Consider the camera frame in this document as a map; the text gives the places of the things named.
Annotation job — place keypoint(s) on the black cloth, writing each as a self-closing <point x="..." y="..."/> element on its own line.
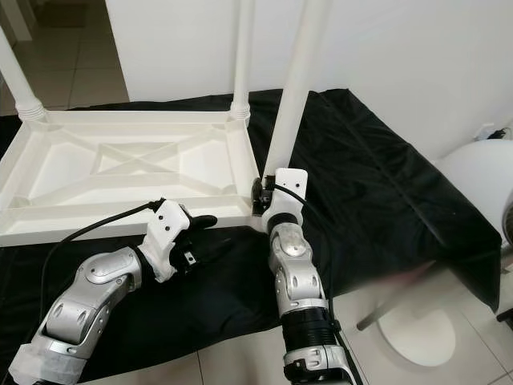
<point x="393" y="176"/>

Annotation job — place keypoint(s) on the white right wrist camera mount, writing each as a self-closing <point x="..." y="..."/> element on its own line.
<point x="292" y="180"/>

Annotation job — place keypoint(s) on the white door frame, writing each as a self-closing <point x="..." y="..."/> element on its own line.
<point x="12" y="16"/>

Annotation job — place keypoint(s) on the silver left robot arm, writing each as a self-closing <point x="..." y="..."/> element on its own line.
<point x="100" y="281"/>

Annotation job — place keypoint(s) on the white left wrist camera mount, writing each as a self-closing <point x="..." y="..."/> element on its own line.
<point x="168" y="228"/>

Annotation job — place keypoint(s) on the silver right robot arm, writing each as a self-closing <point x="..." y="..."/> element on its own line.
<point x="296" y="273"/>

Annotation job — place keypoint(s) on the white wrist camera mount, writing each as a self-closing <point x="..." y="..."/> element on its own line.
<point x="168" y="228"/>
<point x="292" y="180"/>

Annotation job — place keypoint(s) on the wall socket with black plug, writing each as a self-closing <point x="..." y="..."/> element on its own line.
<point x="495" y="132"/>

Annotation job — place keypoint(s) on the white plastic table top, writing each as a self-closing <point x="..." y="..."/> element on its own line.
<point x="200" y="164"/>

